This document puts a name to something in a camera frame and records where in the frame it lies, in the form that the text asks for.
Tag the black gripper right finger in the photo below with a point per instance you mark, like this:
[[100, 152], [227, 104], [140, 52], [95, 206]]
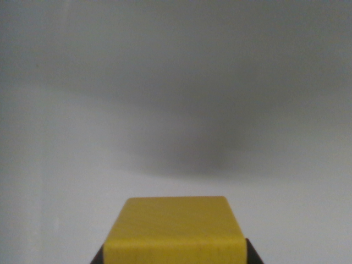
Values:
[[252, 254]]

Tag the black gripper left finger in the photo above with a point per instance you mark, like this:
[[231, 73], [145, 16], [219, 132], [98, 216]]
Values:
[[99, 257]]

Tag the white plastic bin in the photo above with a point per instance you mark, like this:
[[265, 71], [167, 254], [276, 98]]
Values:
[[176, 82]]

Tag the yellow cube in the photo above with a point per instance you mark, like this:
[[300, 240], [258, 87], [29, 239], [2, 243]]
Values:
[[176, 233]]

